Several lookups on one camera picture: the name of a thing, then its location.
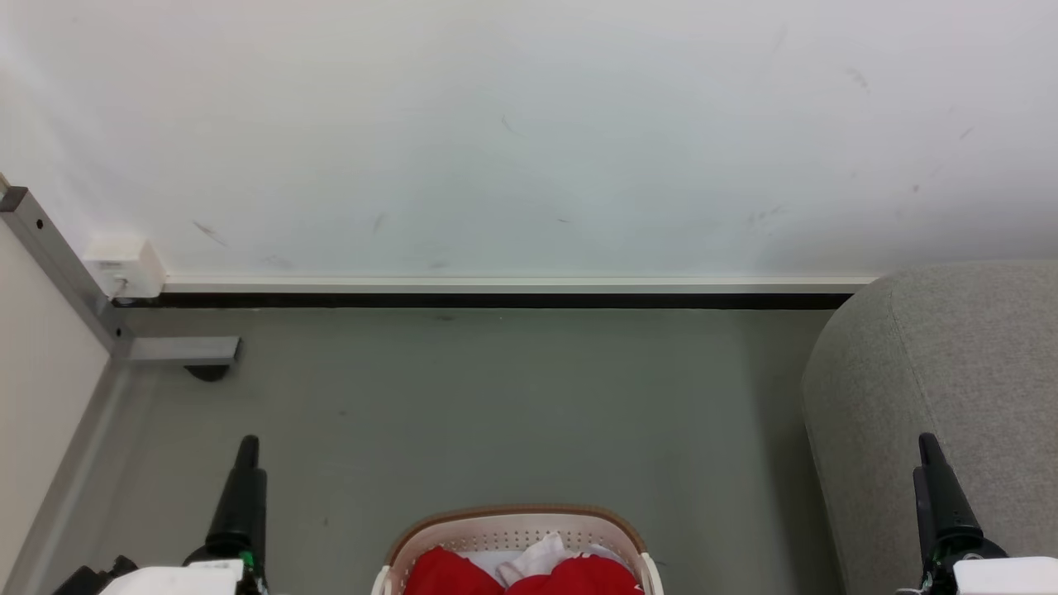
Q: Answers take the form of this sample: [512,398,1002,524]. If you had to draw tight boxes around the red garment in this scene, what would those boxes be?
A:
[403,545,646,595]

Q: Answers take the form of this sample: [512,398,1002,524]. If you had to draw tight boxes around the grey metal partition frame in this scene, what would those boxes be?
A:
[0,186,242,595]

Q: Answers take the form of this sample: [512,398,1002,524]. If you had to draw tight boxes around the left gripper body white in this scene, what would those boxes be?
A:
[99,549,270,595]

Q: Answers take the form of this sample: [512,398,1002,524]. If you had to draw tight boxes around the grey fabric sofa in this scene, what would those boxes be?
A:
[802,261,1058,595]

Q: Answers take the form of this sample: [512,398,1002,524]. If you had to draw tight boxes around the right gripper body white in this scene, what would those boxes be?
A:
[897,537,1058,595]

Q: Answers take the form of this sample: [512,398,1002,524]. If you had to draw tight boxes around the cream plastic laundry basket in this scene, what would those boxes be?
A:
[370,504,665,595]

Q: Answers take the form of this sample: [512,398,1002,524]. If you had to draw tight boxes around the white and black baseboard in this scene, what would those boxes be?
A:
[112,275,879,311]

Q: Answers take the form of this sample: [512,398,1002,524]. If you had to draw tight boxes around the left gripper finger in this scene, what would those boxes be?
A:
[206,435,268,561]

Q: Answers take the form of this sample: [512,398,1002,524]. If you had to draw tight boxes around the white garment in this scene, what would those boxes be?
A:
[469,532,631,589]

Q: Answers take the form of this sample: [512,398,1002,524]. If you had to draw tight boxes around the white wall socket box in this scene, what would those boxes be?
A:
[83,236,167,300]

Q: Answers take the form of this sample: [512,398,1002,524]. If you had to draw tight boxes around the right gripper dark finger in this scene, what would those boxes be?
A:
[913,432,984,559]

